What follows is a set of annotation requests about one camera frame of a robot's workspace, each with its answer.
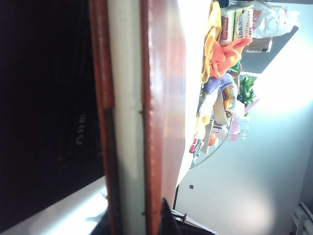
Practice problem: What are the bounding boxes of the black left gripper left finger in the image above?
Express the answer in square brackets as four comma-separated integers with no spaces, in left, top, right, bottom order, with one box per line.
[90,211,111,235]

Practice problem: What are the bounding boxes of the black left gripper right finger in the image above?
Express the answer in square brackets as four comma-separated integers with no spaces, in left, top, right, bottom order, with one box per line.
[160,197,216,235]

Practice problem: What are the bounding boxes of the cream snack package red band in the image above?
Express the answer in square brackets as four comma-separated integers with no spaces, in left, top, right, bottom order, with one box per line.
[219,6,254,47]

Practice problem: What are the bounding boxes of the orange cloth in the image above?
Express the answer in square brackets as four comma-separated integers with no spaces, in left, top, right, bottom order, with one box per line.
[210,36,253,79]

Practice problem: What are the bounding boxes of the small grey cardboard box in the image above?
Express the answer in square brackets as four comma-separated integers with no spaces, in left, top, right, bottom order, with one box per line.
[245,36,273,53]

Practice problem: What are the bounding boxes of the red leather-cover book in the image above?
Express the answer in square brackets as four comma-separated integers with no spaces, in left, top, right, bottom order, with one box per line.
[88,0,188,235]

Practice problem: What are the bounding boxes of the yellow cloth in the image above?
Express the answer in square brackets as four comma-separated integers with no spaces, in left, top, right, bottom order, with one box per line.
[200,1,222,84]

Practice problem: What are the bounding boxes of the red and white small package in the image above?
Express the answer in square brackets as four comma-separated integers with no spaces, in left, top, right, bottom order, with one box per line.
[190,138,204,154]

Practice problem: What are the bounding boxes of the striped colourful package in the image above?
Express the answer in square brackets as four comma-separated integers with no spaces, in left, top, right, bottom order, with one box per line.
[221,84,238,113]

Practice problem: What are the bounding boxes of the pink transparent box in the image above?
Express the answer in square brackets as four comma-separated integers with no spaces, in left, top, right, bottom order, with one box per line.
[226,112,250,142]

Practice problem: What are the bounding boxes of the clear plastic bag red print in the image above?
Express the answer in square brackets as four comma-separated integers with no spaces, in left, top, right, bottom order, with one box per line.
[251,0,302,40]

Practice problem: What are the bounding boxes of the green potted plant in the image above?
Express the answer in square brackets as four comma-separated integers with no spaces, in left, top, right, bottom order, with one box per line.
[236,74,258,117]

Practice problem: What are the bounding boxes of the white ribbed fixture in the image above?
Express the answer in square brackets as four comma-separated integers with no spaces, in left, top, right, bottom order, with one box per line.
[292,202,313,235]

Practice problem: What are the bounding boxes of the purple-blue cloth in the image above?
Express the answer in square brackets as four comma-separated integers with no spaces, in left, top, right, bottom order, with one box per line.
[204,73,236,95]

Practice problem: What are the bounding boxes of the grey-brown desk partition panel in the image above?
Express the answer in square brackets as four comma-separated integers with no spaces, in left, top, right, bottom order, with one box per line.
[240,24,299,74]

